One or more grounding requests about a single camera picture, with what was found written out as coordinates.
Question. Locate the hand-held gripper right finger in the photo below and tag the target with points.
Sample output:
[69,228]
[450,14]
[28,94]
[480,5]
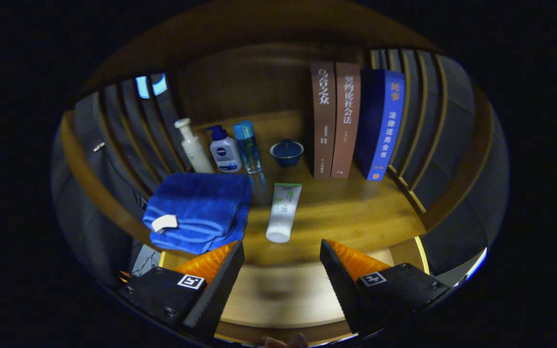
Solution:
[344,290]

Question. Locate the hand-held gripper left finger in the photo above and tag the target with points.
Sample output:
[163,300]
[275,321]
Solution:
[218,290]

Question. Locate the white tube with green print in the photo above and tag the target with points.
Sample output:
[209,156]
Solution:
[282,212]

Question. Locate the wooden countertop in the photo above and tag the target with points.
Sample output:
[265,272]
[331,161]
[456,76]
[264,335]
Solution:
[346,217]

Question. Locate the brown wooden cabinet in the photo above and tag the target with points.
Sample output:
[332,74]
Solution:
[259,82]

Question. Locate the folded blue towel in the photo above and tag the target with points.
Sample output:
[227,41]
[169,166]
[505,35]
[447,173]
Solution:
[196,203]

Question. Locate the white bottle with blue cap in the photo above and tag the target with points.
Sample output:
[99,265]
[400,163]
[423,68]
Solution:
[225,152]

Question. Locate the white pump bottle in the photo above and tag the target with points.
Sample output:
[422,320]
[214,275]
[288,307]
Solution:
[196,152]

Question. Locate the clear blue bottle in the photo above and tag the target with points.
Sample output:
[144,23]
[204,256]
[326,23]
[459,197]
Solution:
[248,147]

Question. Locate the blue lidded tea cup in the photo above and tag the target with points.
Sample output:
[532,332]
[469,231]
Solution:
[286,153]

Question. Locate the reddish brown book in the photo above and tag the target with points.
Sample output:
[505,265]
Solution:
[346,125]

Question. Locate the blue book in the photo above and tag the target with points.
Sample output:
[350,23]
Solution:
[385,130]

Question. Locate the dark brown book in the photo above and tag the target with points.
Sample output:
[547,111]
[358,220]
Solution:
[323,125]

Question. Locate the metal clip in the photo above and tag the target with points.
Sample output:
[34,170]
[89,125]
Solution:
[98,146]

